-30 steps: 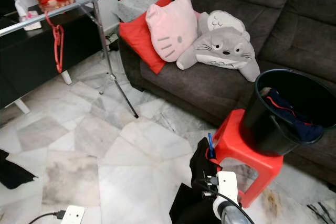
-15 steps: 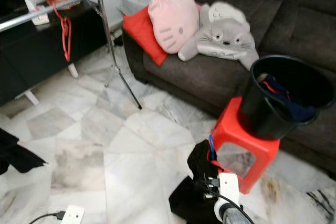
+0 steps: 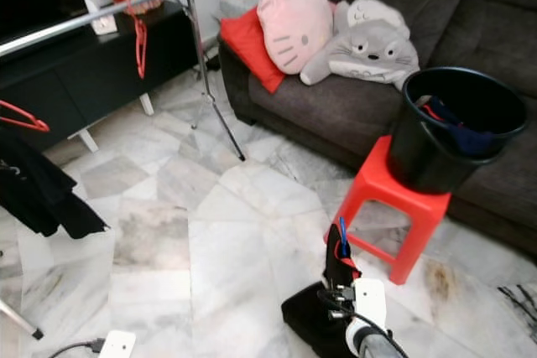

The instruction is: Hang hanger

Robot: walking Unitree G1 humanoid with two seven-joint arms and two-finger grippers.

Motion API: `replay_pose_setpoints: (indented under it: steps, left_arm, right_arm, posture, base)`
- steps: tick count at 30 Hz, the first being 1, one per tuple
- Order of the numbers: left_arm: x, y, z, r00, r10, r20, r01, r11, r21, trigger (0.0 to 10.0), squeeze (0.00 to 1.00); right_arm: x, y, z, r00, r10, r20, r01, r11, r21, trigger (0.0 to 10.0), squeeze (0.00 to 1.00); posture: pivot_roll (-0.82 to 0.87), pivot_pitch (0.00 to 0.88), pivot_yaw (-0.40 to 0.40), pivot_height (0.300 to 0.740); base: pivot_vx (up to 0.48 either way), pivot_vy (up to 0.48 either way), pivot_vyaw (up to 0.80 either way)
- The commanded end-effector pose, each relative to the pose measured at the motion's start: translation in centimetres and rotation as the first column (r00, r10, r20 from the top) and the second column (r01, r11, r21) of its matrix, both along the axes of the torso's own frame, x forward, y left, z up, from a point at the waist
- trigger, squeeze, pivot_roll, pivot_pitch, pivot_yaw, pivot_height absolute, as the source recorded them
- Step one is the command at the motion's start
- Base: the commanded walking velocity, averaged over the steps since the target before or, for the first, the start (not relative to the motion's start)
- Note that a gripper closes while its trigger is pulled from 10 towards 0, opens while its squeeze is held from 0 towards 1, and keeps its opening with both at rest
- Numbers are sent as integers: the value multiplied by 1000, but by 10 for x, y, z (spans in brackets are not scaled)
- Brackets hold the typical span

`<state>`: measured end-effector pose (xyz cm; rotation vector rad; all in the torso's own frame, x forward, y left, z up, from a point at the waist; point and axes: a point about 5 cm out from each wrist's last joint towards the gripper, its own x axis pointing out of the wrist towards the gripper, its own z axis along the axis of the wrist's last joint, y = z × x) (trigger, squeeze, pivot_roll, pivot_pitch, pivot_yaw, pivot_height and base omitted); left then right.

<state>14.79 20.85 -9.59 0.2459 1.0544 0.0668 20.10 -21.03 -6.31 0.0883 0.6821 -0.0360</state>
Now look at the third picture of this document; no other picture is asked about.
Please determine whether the black shirt red collar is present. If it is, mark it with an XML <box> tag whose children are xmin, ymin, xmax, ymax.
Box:
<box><xmin>281</xmin><ymin>226</ymin><xmax>366</xmax><ymax>358</ymax></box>

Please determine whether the blue plastic hanger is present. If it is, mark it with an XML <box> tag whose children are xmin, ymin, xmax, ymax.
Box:
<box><xmin>337</xmin><ymin>217</ymin><xmax>352</xmax><ymax>258</ymax></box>

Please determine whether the navy knit sweater red trim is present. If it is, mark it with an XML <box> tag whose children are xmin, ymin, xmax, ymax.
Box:
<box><xmin>415</xmin><ymin>96</ymin><xmax>508</xmax><ymax>158</ymax></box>

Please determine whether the red plastic stool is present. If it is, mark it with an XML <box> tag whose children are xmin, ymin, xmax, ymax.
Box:
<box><xmin>326</xmin><ymin>134</ymin><xmax>452</xmax><ymax>285</ymax></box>

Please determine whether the black plastic bucket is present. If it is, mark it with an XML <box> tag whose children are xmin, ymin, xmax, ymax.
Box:
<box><xmin>386</xmin><ymin>66</ymin><xmax>529</xmax><ymax>195</ymax></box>

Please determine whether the dark grey sofa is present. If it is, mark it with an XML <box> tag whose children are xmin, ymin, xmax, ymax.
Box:
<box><xmin>218</xmin><ymin>0</ymin><xmax>537</xmax><ymax>258</ymax></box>

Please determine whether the black printed T-shirt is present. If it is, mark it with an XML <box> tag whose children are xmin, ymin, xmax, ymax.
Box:
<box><xmin>0</xmin><ymin>123</ymin><xmax>110</xmax><ymax>240</ymax></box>

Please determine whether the flat grey Totoro plush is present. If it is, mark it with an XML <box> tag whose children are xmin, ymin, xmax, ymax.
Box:
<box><xmin>300</xmin><ymin>18</ymin><xmax>420</xmax><ymax>91</ymax></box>

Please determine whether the pink cat face cushion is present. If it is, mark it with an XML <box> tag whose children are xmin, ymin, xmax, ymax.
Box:
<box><xmin>256</xmin><ymin>0</ymin><xmax>336</xmax><ymax>75</ymax></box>

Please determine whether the round grey Totoro plush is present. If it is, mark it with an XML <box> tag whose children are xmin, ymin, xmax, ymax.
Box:
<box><xmin>336</xmin><ymin>0</ymin><xmax>410</xmax><ymax>39</ymax></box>

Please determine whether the white lace cloth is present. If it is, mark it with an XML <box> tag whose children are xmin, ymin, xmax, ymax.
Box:
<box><xmin>218</xmin><ymin>0</ymin><xmax>269</xmax><ymax>23</ymax></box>

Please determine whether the black TV console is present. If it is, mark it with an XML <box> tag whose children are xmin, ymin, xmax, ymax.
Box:
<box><xmin>0</xmin><ymin>2</ymin><xmax>202</xmax><ymax>151</ymax></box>

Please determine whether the small white bottle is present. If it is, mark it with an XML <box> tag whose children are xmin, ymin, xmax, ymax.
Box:
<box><xmin>88</xmin><ymin>0</ymin><xmax>120</xmax><ymax>36</ymax></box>

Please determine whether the silver metal clothes rack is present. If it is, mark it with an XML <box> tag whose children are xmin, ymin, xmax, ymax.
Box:
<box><xmin>0</xmin><ymin>0</ymin><xmax>246</xmax><ymax>342</ymax></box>

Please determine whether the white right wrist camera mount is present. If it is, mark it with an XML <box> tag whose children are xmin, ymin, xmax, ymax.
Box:
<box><xmin>344</xmin><ymin>278</ymin><xmax>388</xmax><ymax>355</ymax></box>

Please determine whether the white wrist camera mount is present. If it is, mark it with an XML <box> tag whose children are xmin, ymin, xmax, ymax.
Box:
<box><xmin>344</xmin><ymin>278</ymin><xmax>388</xmax><ymax>355</ymax></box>
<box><xmin>98</xmin><ymin>329</ymin><xmax>137</xmax><ymax>358</ymax></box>

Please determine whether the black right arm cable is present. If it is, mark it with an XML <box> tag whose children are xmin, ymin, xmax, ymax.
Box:
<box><xmin>327</xmin><ymin>301</ymin><xmax>409</xmax><ymax>358</ymax></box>

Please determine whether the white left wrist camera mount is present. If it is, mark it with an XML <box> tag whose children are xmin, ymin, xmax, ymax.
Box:
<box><xmin>98</xmin><ymin>329</ymin><xmax>137</xmax><ymax>358</ymax></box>

